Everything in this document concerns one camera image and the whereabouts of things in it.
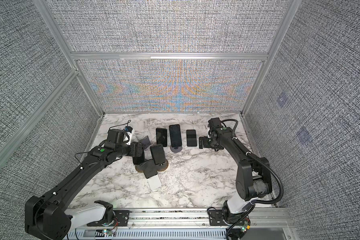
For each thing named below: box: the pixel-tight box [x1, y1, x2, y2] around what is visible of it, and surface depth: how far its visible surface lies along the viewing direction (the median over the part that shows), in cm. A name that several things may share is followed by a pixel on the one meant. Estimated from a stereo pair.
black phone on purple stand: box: [169, 124, 182, 148], surface depth 94 cm
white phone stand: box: [147, 174, 162, 192], surface depth 86 cm
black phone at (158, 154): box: [150, 144, 166, 165], surface depth 83 cm
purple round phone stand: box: [170, 145, 183, 153], surface depth 99 cm
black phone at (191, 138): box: [186, 129, 197, 147], surface depth 106 cm
